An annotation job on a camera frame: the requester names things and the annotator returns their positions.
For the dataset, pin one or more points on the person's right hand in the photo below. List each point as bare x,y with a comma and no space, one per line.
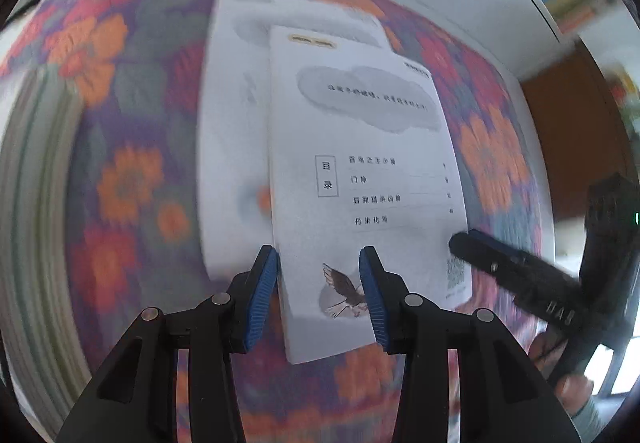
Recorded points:
575,390

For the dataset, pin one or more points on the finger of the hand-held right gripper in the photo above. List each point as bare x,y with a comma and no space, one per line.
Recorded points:
490,255

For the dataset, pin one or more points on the white eagle-picture booklet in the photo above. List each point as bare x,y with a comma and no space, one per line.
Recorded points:
360,123

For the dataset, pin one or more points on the person's right forearm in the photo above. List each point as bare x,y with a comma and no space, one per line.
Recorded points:
592,420

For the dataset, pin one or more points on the floral blanket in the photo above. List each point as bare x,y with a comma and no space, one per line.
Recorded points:
125,173

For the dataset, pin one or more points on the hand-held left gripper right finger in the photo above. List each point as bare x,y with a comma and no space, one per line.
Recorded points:
372,303

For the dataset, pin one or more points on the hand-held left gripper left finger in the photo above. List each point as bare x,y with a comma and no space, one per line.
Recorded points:
260,303

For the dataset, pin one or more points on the brown wooden cabinet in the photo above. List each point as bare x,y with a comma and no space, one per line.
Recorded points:
565,133

